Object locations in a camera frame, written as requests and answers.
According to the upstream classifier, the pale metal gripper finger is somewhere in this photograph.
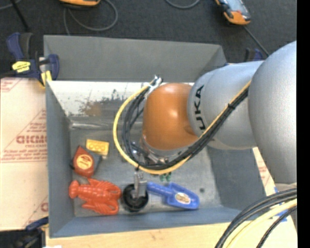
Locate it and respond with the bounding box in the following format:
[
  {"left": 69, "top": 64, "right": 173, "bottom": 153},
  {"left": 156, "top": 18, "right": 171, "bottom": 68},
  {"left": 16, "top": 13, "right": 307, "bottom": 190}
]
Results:
[
  {"left": 134, "top": 171, "right": 141, "bottom": 199},
  {"left": 139, "top": 174, "right": 148, "bottom": 197}
]

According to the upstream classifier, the orange tape measure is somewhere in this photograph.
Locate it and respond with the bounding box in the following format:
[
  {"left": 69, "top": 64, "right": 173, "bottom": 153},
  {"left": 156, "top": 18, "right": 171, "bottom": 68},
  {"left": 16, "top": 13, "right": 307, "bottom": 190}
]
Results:
[{"left": 70, "top": 145, "right": 103, "bottom": 179}]

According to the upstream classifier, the grey metal bin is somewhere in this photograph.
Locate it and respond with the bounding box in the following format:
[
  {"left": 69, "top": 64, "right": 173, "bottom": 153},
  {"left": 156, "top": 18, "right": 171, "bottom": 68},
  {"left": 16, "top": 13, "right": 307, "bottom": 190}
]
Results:
[{"left": 43, "top": 34, "right": 274, "bottom": 239}]

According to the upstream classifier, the yellow toy brick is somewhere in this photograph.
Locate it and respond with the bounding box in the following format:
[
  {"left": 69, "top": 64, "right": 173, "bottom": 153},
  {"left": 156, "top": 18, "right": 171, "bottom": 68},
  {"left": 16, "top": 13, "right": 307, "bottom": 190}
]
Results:
[{"left": 85, "top": 138, "right": 111, "bottom": 157}]

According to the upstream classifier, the blue toy scoop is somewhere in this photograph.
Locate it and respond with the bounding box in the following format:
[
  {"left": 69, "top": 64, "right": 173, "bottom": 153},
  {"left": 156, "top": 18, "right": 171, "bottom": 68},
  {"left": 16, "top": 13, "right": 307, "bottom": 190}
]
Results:
[{"left": 146, "top": 181, "right": 200, "bottom": 210}]

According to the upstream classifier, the black ring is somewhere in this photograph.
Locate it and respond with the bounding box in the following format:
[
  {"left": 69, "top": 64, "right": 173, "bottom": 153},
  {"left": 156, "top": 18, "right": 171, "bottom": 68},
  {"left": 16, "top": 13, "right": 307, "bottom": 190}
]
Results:
[{"left": 121, "top": 183, "right": 150, "bottom": 213}]

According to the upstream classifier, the orange toy lobster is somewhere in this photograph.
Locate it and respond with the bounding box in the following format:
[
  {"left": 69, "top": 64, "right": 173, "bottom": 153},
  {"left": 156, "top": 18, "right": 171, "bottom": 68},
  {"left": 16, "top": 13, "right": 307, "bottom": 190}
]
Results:
[{"left": 68, "top": 178, "right": 122, "bottom": 215}]

